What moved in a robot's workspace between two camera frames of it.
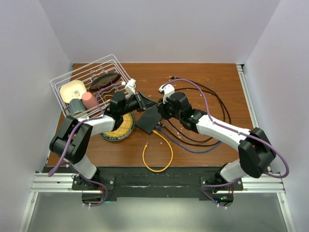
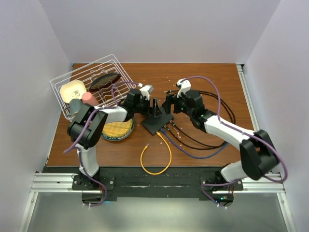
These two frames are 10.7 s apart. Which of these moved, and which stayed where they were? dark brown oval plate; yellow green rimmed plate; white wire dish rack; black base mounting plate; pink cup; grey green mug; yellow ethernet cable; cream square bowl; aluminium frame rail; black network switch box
Moved: black network switch box; yellow ethernet cable
Stayed: aluminium frame rail; cream square bowl; dark brown oval plate; grey green mug; pink cup; black base mounting plate; yellow green rimmed plate; white wire dish rack
